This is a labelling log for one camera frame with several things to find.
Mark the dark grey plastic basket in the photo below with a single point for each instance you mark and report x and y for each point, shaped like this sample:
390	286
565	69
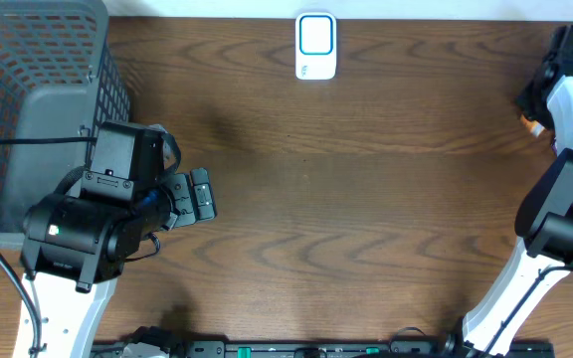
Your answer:
58	83

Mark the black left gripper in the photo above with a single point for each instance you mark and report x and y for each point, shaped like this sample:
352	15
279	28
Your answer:
187	200

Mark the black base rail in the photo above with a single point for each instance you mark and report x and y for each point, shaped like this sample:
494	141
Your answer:
221	349

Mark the orange white Kleenex tissue pack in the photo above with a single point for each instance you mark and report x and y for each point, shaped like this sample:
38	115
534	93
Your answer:
532	126

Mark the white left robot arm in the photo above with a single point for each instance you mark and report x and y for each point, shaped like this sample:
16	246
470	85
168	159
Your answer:
75	247

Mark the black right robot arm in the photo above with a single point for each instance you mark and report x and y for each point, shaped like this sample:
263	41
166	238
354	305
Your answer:
543	251

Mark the white barcode scanner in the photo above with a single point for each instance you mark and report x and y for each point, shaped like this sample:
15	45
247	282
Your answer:
315	46

